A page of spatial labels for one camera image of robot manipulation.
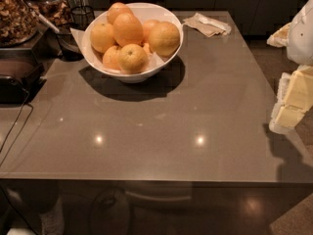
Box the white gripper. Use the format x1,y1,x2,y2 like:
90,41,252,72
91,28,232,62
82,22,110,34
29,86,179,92
269,0,313,134

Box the white ceramic bowl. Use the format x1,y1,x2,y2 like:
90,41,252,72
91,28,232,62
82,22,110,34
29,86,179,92
75,3,184,83

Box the black power cable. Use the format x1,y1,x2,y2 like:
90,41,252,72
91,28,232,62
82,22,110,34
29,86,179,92
0,74,35,166

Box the glass jar of dried snacks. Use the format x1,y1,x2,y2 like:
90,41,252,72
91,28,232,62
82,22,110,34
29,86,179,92
0,0,37,47

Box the black wire cup holder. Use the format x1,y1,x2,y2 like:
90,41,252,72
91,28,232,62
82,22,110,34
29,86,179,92
56,6,95,62

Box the white handled utensil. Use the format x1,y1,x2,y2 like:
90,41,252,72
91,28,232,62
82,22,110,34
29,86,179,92
22,0,60,33

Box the right large orange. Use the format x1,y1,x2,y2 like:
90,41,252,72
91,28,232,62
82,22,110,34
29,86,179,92
148,22,180,57

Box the crumpled paper napkin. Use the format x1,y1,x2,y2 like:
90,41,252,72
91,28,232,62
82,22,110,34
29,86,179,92
183,13,232,37

